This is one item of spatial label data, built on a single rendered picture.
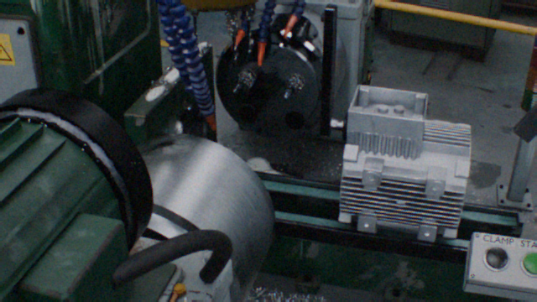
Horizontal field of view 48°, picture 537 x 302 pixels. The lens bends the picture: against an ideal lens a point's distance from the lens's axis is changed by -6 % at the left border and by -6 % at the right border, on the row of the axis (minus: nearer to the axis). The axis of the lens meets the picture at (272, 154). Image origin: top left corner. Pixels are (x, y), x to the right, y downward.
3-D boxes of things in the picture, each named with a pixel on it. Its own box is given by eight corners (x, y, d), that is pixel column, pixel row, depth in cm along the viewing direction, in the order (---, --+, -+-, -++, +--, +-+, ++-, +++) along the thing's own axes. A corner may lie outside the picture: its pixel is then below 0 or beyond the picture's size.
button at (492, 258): (482, 270, 81) (485, 265, 79) (485, 249, 82) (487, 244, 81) (505, 273, 80) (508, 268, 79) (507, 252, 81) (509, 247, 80)
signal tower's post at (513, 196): (497, 206, 135) (535, 25, 113) (496, 186, 141) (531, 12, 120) (532, 211, 133) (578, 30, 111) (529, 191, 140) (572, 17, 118)
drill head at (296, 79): (202, 152, 132) (195, 39, 119) (259, 73, 166) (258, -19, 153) (321, 169, 126) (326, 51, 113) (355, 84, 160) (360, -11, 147)
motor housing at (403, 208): (335, 242, 106) (341, 144, 96) (353, 181, 122) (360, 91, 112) (452, 261, 102) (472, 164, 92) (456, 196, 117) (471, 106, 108)
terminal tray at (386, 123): (345, 152, 102) (347, 111, 98) (355, 121, 111) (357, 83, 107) (419, 162, 99) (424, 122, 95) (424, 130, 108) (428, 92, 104)
